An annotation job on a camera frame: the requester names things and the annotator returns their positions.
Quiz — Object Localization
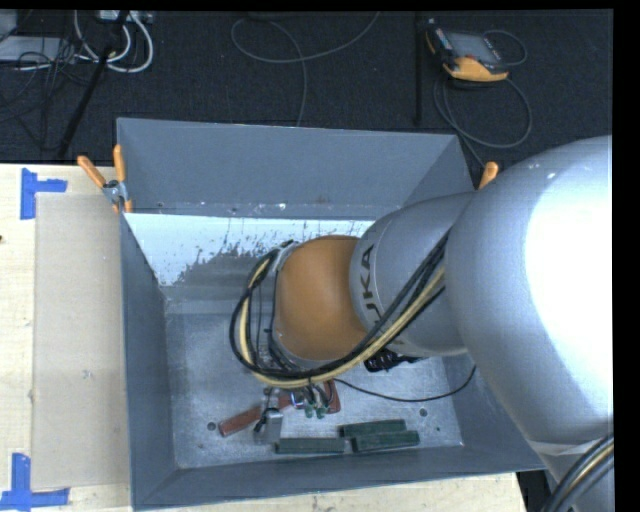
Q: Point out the red-brown flat block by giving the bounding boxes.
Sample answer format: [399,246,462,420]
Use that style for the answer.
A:
[217,392,297,438]
[319,379,343,415]

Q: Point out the pale flat board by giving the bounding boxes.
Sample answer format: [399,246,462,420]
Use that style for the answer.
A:
[30,192,132,492]

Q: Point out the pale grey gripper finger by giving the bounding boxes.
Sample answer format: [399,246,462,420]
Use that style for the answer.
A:
[253,408,285,446]

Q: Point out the grey metal bin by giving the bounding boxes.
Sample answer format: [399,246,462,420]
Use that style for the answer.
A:
[115,117,547,512]

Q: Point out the dark green flat block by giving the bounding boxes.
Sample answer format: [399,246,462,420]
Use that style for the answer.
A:
[339,419,408,439]
[274,436,347,456]
[350,430,421,454]

